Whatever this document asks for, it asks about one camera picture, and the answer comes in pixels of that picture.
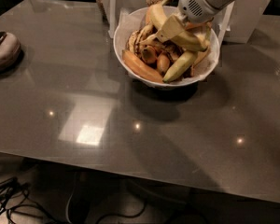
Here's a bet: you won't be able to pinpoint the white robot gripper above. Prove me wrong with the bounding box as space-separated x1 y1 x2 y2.
155 0 222 42

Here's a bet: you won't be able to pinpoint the large yellow-green top banana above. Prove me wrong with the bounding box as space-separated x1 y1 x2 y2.
150 0 197 51

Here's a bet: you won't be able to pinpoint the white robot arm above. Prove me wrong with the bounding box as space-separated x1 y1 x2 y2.
156 0 235 42

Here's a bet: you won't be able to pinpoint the brown spotted banana middle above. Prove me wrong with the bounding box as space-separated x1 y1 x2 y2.
140 35 182 63

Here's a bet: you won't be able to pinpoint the brown spotted banana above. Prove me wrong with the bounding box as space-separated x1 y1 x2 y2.
140 35 182 63
126 22 154 56

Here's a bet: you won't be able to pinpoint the orange banana at back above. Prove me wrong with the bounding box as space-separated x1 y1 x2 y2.
145 5 154 25

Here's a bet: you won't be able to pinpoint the orange banana top right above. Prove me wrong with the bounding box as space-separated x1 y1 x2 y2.
185 21 212 30

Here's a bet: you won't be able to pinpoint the small orange banana lower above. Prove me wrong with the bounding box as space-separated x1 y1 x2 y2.
157 53 170 76

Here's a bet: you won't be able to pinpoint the yellow-green banana right edge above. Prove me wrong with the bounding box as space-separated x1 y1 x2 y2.
193 24 211 65

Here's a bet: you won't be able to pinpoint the small orange banana round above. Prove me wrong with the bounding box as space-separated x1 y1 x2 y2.
141 46 157 64

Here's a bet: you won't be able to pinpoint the yellow-green lower banana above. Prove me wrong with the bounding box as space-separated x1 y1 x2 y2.
163 51 198 83

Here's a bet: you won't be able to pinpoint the brown spotted banana left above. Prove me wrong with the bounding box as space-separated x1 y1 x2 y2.
126 22 154 56

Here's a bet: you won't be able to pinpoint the white bowl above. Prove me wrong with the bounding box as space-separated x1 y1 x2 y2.
113 5 221 89

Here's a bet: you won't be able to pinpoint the orange banana front left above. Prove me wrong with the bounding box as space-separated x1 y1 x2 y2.
122 49 162 83

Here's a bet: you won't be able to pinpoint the white box behind table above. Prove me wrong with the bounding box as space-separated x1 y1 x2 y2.
213 0 271 44

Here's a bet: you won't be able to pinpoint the grey round pouch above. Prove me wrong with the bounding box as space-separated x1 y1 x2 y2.
0 31 21 72

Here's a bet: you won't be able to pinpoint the black floor cables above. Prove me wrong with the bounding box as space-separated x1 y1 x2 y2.
0 176 209 224

